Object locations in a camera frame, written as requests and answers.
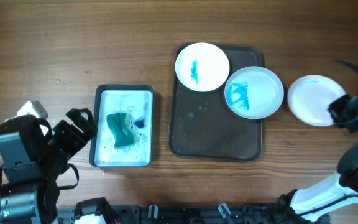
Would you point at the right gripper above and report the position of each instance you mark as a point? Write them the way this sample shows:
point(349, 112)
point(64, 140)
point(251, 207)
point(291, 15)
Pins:
point(335, 109)

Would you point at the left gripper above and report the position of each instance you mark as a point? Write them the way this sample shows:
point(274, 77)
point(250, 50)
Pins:
point(78, 139)

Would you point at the green yellow sponge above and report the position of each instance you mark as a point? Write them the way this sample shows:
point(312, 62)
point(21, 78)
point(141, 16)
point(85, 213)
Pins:
point(118, 124)

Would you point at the white plate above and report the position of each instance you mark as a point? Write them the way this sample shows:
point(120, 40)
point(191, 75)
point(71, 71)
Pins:
point(309, 98)
point(202, 67)

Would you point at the light blue plate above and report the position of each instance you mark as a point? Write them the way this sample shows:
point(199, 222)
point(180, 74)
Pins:
point(254, 92)

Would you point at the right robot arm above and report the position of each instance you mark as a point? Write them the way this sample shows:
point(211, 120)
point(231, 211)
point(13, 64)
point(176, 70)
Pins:
point(334, 192)

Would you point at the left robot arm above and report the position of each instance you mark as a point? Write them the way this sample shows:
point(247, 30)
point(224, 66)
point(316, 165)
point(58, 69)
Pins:
point(34, 155)

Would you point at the dark soapy water tray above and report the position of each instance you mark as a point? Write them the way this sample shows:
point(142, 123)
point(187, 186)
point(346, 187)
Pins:
point(138, 102)

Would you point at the brown serving tray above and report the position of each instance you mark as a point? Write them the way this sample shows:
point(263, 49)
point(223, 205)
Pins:
point(203, 125)

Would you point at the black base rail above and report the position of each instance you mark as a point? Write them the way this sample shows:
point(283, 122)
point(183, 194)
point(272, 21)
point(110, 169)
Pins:
point(246, 214)

